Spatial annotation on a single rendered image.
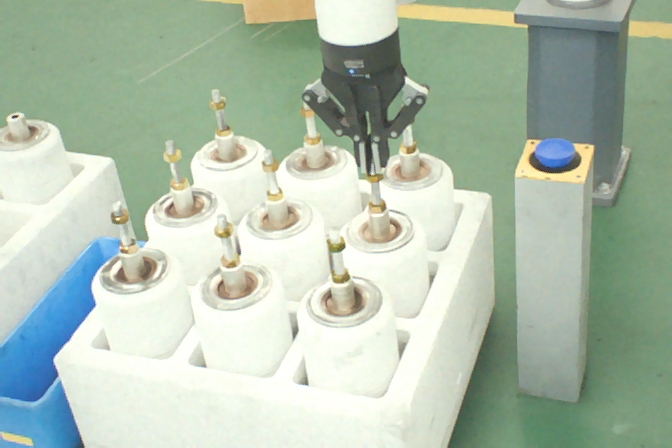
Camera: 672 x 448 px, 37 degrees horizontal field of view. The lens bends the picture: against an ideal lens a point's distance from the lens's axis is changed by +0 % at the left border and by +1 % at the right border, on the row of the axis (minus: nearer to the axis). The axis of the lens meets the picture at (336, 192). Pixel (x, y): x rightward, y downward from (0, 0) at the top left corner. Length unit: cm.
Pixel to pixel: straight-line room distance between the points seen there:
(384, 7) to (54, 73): 133
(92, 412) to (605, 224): 77
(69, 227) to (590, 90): 73
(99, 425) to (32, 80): 112
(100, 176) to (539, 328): 63
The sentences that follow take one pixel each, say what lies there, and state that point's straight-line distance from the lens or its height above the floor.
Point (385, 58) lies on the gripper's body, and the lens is 95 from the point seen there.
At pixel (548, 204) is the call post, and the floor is 28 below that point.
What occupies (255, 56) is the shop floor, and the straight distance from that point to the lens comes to 207.
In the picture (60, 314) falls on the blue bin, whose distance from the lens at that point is 136.
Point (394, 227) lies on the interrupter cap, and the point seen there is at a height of 25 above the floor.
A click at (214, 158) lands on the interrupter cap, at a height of 25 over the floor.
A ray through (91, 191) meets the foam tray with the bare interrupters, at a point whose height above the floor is 16.
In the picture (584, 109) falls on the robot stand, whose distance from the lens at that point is 148.
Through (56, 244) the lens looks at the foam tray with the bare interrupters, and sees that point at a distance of 138.
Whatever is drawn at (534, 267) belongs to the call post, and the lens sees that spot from 112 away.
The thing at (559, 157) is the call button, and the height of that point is 33.
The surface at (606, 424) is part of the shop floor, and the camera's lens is 123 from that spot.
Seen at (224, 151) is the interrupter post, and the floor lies 26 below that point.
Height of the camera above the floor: 90
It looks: 34 degrees down
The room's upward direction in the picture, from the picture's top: 8 degrees counter-clockwise
